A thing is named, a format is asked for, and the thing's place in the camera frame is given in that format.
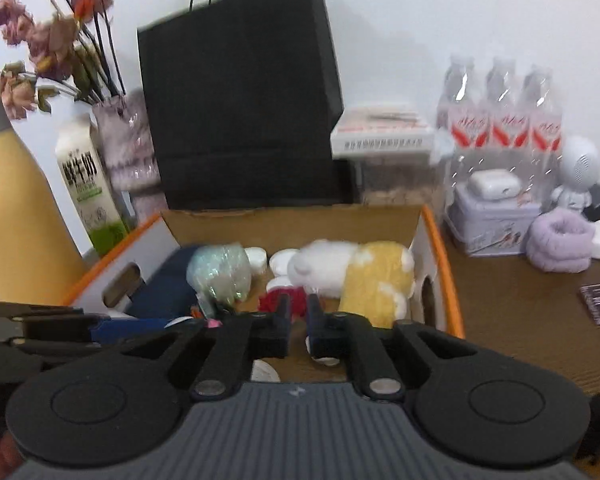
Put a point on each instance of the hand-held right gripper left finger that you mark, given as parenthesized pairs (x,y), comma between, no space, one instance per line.
(280,330)

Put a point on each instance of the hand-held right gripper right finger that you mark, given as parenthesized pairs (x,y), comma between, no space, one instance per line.
(316,332)

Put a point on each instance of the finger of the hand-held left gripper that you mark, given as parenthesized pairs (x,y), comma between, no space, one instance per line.
(115,329)
(60,350)

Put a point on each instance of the red rose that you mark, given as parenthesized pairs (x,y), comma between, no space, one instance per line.
(270,302)

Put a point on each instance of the white round container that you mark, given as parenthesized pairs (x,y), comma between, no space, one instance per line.
(265,371)
(256,260)
(282,262)

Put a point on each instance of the navy blue case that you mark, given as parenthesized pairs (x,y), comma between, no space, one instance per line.
(165,285)

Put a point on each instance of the red cardboard box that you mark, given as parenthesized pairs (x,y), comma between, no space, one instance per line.
(290,225)

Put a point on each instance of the white and yellow plush toy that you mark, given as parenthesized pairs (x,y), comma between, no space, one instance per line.
(370,280)

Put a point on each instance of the clear wrapped greenish ball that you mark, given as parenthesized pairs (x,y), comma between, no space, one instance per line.
(220,272)

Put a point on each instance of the milk carton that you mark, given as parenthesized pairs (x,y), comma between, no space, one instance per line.
(87,185)

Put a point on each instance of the yellow thermos jug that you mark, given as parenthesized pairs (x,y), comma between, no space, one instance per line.
(15,210)

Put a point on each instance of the purple wrapped vase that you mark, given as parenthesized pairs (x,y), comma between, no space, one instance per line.
(127,145)

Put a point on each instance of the lavender tin box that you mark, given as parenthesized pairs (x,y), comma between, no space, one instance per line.
(490,225)

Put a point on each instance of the white flat box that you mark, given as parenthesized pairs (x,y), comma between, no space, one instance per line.
(380,132)

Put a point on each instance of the black paper bag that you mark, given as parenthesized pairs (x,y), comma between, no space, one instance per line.
(240,110)

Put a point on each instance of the white earbuds case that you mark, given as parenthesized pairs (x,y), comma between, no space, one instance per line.
(494,185)

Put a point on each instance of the purple fluffy scrunchie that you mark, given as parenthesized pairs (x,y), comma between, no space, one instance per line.
(545,250)

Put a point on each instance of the pack of water bottles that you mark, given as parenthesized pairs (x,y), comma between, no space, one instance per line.
(462,125)

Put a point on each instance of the clear water bottle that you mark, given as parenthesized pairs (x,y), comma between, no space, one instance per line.
(507,125)
(545,130)

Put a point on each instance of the dried flower bunch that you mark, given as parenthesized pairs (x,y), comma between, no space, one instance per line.
(55,40)

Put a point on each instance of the white robot figure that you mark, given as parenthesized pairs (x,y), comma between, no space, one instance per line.
(577,165)

